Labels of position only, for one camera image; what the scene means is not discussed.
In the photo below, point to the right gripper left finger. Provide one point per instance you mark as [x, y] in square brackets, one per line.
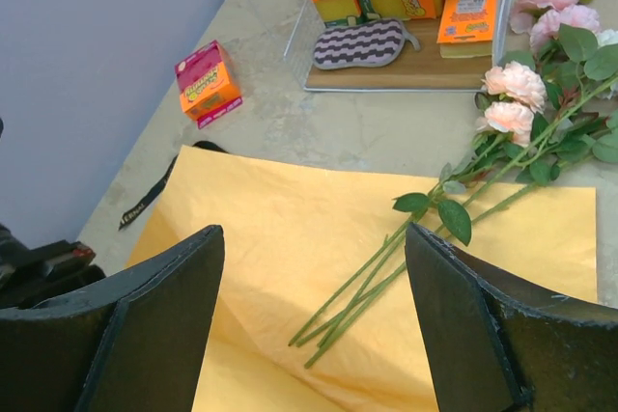
[133, 341]

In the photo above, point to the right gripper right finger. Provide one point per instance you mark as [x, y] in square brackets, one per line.
[497, 342]

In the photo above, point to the black printed ribbon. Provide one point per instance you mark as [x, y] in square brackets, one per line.
[129, 216]

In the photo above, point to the orange wrapping paper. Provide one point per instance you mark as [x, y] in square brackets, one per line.
[293, 235]

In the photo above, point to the pink flower bouquet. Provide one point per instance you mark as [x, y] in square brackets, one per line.
[534, 125]

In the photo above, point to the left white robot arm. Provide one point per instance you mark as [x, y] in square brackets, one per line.
[31, 275]

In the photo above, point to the pink orange snack box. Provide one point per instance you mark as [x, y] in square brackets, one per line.
[207, 84]

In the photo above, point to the orange box bottom right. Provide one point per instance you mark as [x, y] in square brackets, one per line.
[466, 28]

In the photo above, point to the purple wavy sponge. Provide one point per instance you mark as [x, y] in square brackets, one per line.
[375, 44]

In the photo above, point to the white wire wooden shelf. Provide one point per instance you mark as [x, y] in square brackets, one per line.
[425, 70]

